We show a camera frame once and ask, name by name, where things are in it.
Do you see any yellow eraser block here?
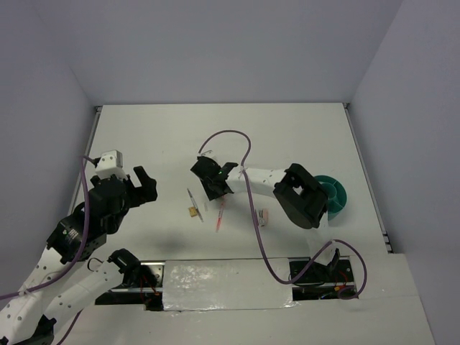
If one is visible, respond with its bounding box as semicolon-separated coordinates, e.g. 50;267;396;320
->
188;206;198;217

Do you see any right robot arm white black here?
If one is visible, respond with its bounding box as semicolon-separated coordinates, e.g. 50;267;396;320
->
190;156;338;281

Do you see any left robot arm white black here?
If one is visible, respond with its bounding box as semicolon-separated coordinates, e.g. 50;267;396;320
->
1;166;157;344

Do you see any blue ballpoint pen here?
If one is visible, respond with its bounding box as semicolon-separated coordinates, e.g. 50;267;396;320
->
187;188;204;223

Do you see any pink red gel pen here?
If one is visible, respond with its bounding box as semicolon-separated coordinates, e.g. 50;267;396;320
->
216;197;226;233

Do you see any pink mini stapler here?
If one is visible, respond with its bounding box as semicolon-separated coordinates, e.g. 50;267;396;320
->
255;208;269;227

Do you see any silver foil covered panel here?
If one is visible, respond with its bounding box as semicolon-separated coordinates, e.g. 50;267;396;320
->
162;259;295;311

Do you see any teal round divided organizer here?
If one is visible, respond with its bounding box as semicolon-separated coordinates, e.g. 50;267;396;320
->
315;175;347;221

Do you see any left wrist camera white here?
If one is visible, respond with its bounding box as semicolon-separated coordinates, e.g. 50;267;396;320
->
95;150;127;180

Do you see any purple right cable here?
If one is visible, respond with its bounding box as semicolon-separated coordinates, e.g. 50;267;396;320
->
197;129;368;300

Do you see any aluminium table edge rail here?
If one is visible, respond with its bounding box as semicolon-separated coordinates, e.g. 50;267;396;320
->
342;103;395;254

